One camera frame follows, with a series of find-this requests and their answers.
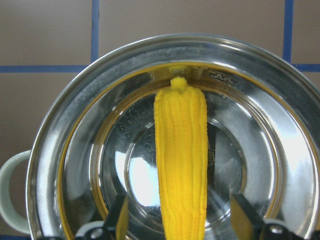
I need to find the yellow corn cob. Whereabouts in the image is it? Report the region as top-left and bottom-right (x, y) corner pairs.
(154, 77), (208, 240)

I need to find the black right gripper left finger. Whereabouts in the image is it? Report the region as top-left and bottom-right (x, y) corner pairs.
(102, 194), (129, 240)

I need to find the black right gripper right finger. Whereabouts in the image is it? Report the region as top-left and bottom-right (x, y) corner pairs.
(230, 193), (265, 240)

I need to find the pale green electric pot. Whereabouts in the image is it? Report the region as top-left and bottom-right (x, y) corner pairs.
(0, 34), (320, 240)

